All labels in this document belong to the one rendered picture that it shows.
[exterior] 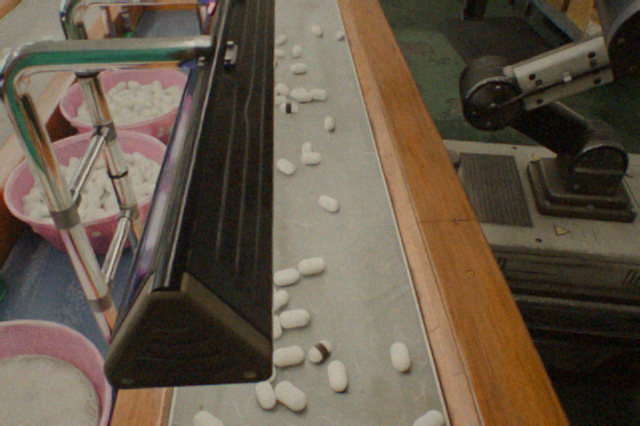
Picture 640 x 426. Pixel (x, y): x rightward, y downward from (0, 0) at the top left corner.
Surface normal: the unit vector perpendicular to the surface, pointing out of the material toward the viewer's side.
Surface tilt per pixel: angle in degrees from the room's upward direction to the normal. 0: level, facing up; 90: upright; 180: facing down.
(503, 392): 0
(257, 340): 58
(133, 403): 0
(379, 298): 0
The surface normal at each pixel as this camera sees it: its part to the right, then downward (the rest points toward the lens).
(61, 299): 0.00, -0.76
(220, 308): 0.84, -0.44
